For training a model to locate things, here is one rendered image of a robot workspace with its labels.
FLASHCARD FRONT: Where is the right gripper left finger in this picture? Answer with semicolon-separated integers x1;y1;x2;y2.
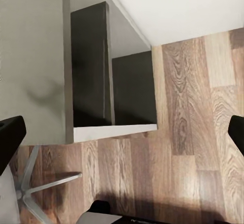
0;115;26;176

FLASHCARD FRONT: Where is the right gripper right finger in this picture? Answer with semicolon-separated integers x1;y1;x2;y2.
228;115;244;156

